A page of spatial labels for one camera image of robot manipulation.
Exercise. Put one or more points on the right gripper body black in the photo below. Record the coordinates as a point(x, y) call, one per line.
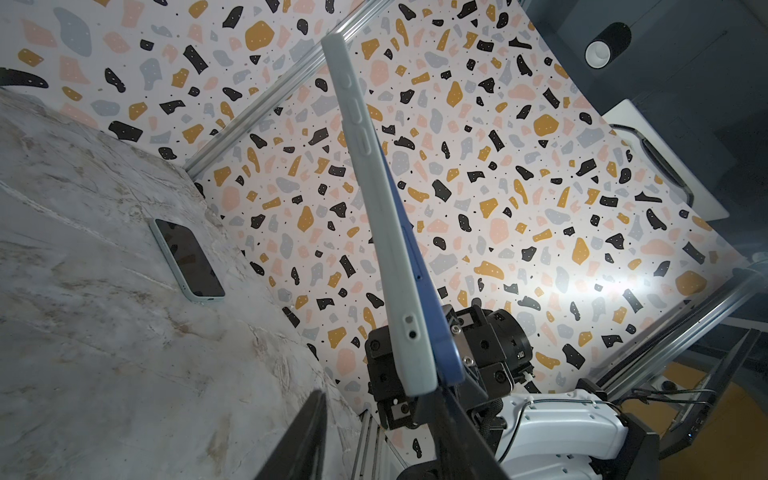
point(495, 352)

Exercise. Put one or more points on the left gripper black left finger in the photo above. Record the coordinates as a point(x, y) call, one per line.
point(301, 451)

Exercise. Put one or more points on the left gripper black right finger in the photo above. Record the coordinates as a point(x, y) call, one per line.
point(461, 452)

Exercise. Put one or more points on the black phone blue back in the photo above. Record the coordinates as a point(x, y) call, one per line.
point(449, 365)

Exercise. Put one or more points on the light green phone case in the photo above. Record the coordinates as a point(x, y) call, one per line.
point(411, 348)

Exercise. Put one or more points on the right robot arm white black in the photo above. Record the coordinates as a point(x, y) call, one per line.
point(574, 435)

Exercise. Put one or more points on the black phone right side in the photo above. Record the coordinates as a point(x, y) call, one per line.
point(187, 260)

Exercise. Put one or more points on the right corner aluminium post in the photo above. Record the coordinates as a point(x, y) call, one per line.
point(653, 349)

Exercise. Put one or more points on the corner aluminium post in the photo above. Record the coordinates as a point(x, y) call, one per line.
point(283, 88)
point(653, 349)

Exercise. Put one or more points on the left corner aluminium post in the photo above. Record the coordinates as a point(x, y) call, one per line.
point(283, 88)

